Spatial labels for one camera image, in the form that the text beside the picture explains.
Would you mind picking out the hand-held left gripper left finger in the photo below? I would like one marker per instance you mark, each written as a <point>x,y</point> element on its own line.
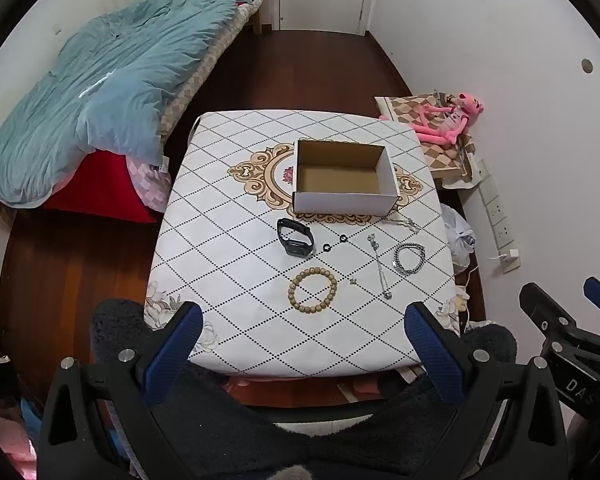
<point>180,345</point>

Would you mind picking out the brown checked cushion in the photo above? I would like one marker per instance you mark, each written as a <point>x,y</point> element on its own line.
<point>445,160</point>

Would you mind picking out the pink checked pillow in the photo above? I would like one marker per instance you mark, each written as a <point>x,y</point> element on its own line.
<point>150,185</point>

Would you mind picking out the wooden bed leg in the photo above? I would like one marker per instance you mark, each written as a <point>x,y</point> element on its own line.
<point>256,22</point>

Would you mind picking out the pink plush toy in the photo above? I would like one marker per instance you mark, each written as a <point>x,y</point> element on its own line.
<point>447,122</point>

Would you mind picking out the pink cloth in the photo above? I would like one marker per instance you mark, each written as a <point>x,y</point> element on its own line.
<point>5,440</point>

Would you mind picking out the black smartwatch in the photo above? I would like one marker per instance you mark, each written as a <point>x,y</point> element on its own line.
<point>295,246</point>

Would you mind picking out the white power strip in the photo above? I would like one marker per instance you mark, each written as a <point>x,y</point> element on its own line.
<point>497,210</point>

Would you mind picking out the light blue blanket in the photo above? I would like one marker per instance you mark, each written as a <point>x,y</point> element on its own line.
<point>120,85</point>

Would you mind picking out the red cloth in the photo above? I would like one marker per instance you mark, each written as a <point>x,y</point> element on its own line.
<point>95,185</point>

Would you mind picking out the white plastic bag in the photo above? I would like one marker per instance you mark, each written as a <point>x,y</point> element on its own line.
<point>457,240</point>

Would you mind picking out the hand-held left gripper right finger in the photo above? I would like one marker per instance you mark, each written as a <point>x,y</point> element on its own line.
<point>430,345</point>

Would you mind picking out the beige checked mattress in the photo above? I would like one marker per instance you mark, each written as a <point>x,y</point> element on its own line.
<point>200,70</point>

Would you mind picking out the diamond patterned tablecloth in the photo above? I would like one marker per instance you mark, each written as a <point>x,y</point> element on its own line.
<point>230,260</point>

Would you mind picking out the white charger plug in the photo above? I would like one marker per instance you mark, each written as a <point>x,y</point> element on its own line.
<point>510,254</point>

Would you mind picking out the dark fleece clothing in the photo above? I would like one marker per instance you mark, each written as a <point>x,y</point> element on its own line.
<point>240,435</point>

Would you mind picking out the white cardboard box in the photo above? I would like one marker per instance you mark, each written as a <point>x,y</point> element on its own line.
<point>340,200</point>

